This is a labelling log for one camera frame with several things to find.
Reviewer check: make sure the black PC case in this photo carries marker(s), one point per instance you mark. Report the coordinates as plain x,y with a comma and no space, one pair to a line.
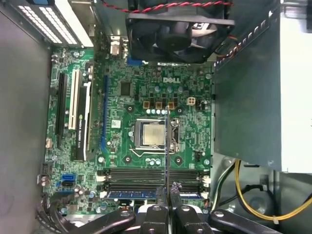
22,97

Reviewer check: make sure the grey power supply unit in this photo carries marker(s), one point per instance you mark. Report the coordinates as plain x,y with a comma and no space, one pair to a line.
248,97

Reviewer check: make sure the blue plastic latch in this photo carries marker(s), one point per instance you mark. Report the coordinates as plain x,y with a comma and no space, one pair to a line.
45,2

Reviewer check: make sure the white expansion slot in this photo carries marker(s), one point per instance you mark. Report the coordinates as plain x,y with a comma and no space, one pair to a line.
73,97

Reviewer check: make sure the black RAM slot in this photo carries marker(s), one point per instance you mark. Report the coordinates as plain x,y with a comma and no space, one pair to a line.
136,170
136,177
136,187

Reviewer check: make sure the blue SATA port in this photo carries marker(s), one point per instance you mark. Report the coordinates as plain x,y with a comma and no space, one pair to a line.
68,180

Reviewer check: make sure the white power connector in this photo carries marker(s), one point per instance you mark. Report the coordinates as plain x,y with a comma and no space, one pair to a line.
191,101

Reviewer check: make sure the black graphics card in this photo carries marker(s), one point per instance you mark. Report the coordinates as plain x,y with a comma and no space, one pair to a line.
81,126

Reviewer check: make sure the black case fan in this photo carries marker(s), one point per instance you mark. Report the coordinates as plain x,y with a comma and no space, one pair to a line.
175,36

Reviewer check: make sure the silver CPU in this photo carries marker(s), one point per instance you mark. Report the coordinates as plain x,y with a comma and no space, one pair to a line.
152,134

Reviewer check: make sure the black square chip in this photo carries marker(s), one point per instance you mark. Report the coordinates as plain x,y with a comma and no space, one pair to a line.
125,88

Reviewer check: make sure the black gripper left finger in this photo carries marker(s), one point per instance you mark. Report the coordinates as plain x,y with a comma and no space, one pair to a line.
156,219

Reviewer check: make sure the perforated metal slot cover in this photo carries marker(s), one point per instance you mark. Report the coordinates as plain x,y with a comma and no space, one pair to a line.
36,22
58,24

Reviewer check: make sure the blue board connector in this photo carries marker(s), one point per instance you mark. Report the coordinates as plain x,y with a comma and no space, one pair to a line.
134,61

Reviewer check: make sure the black expansion slot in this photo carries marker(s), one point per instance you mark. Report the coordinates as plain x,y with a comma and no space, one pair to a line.
61,109

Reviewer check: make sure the RAM memory stick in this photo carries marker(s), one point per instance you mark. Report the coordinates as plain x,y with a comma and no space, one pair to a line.
131,195

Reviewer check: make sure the green motherboard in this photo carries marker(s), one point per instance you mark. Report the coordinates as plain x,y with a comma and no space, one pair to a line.
146,80

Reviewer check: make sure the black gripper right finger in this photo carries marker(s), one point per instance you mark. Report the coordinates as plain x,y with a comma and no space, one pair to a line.
185,219

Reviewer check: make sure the metal CPU socket cover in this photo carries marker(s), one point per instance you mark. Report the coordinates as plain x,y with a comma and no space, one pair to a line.
138,134

